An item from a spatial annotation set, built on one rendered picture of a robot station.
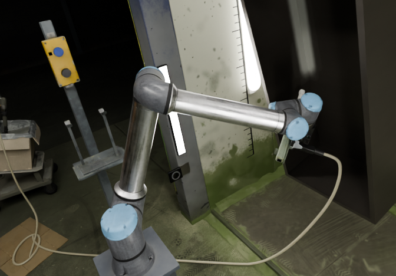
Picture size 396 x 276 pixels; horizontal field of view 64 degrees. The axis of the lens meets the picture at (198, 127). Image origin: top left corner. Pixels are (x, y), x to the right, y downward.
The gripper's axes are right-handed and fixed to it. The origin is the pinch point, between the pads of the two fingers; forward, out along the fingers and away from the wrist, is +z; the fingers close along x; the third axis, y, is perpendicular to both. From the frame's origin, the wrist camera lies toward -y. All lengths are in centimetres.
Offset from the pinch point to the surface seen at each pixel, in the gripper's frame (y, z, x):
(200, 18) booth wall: -74, -18, 57
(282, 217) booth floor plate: 11, 90, -5
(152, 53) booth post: -90, -14, 23
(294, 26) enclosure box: -17, -28, 55
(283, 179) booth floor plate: 5, 110, 35
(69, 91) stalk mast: -129, -3, -14
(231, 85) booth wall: -50, 29, 51
